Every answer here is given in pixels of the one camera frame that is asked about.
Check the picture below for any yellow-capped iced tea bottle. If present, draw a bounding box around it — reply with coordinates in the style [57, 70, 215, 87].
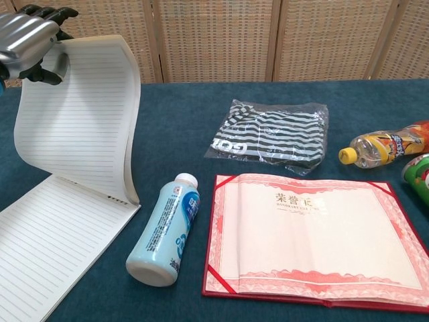
[338, 119, 429, 170]

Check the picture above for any woven bamboo folding screen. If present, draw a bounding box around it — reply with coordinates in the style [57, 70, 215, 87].
[0, 0, 429, 89]

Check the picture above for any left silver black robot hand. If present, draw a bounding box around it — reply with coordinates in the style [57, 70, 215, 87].
[0, 4, 80, 85]

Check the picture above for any dark blue tablecloth-covered table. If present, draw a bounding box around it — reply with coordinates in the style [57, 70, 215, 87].
[0, 77, 429, 322]

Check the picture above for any red bordered certificate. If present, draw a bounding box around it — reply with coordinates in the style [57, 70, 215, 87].
[202, 173, 429, 309]

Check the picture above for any beige notebook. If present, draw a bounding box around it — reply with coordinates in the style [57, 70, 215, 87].
[0, 34, 142, 322]

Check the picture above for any light blue milk drink bottle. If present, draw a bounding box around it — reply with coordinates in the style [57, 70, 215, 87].
[125, 172, 201, 286]

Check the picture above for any green Pringles can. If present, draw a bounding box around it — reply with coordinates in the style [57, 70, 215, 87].
[401, 153, 429, 215]

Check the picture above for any striped garment in plastic bag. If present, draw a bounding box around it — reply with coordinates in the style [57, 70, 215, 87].
[204, 98, 329, 177]

